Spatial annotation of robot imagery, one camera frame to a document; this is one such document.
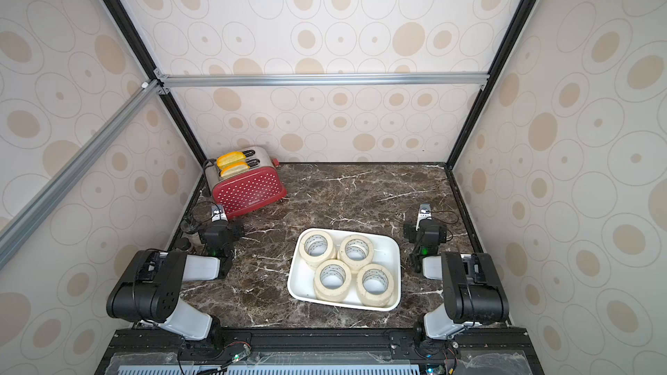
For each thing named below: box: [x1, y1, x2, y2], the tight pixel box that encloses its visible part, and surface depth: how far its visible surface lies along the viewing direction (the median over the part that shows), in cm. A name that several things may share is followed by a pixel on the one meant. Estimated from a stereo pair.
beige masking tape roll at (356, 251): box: [336, 234, 374, 273], surface depth 89 cm
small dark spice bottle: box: [174, 236, 192, 251], surface depth 87 cm
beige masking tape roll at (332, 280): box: [312, 258, 352, 303], surface depth 81 cm
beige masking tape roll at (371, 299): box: [356, 263, 395, 308], surface depth 79 cm
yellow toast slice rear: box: [216, 151, 247, 168], surface depth 96 cm
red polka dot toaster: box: [203, 146, 288, 220], surface depth 96 cm
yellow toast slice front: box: [220, 161, 251, 178], surface depth 93 cm
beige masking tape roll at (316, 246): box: [298, 230, 337, 270], surface depth 89 cm
